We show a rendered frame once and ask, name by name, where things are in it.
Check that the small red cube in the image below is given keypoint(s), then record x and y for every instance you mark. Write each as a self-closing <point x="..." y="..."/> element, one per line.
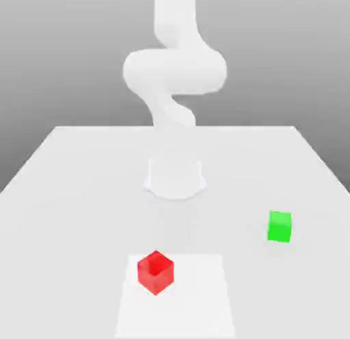
<point x="155" y="273"/>

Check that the small green cube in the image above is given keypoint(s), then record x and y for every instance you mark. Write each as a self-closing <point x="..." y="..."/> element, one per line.
<point x="279" y="227"/>

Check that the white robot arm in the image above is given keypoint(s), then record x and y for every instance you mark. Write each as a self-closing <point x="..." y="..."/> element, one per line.
<point x="175" y="71"/>

